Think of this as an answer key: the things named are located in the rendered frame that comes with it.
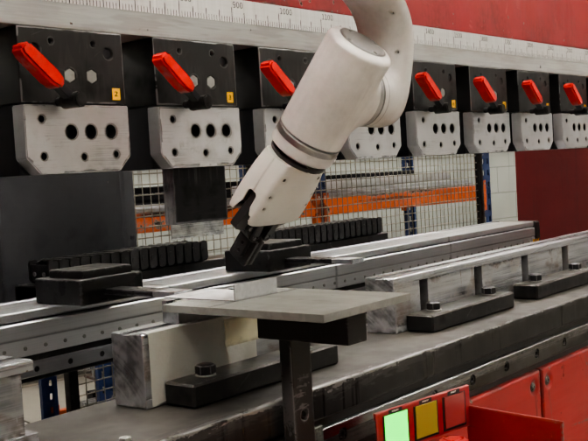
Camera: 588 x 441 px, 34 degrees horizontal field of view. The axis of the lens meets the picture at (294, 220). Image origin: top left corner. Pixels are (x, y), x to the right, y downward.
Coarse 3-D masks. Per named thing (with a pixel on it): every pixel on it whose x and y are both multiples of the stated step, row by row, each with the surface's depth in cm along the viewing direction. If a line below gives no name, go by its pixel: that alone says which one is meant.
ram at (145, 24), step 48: (0, 0) 105; (288, 0) 142; (336, 0) 151; (432, 0) 174; (480, 0) 187; (528, 0) 203; (576, 0) 222; (240, 48) 138; (288, 48) 142; (432, 48) 173
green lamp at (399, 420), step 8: (384, 416) 128; (392, 416) 129; (400, 416) 130; (392, 424) 129; (400, 424) 130; (392, 432) 129; (400, 432) 130; (408, 432) 131; (392, 440) 129; (400, 440) 130; (408, 440) 131
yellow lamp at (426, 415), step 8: (416, 408) 132; (424, 408) 133; (432, 408) 134; (416, 416) 132; (424, 416) 133; (432, 416) 134; (416, 424) 132; (424, 424) 133; (432, 424) 134; (416, 432) 132; (424, 432) 133; (432, 432) 134
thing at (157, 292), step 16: (64, 272) 144; (80, 272) 142; (96, 272) 144; (112, 272) 146; (128, 272) 148; (48, 288) 145; (64, 288) 142; (80, 288) 140; (96, 288) 142; (112, 288) 144; (128, 288) 142; (144, 288) 141; (160, 288) 140; (64, 304) 143; (80, 304) 140
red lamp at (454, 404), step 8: (448, 400) 137; (456, 400) 138; (464, 400) 139; (448, 408) 137; (456, 408) 138; (464, 408) 139; (448, 416) 137; (456, 416) 138; (464, 416) 139; (448, 424) 137; (456, 424) 138
